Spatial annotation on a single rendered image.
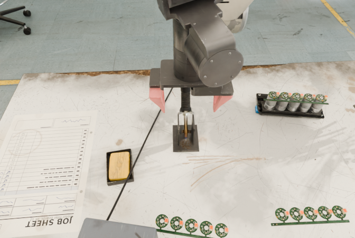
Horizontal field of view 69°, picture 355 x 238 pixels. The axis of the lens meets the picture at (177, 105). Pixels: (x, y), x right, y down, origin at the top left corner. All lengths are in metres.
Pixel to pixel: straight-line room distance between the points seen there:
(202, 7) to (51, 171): 0.47
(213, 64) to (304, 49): 2.08
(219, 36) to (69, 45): 2.11
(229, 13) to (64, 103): 0.57
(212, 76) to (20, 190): 0.47
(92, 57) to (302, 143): 1.76
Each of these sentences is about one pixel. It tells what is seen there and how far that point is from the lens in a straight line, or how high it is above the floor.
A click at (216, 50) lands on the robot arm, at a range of 0.30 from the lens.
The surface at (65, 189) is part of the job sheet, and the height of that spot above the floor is 0.75.
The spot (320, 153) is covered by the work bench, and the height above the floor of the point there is 0.75.
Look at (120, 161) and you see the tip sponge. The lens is 0.59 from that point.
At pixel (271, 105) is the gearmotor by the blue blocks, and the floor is 0.79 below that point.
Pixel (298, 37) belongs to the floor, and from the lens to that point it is 2.50.
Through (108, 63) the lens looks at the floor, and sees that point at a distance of 2.07.
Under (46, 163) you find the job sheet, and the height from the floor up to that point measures 0.75.
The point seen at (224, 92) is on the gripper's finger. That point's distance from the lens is 0.44.
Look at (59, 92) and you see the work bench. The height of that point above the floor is 0.75.
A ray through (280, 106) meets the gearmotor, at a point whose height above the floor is 0.78.
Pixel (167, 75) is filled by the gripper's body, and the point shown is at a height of 0.98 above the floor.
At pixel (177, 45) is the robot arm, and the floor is 1.04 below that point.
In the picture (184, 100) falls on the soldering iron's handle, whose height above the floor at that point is 0.85.
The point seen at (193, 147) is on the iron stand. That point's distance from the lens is 0.61.
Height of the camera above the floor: 1.27
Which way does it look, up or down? 48 degrees down
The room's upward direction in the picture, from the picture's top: straight up
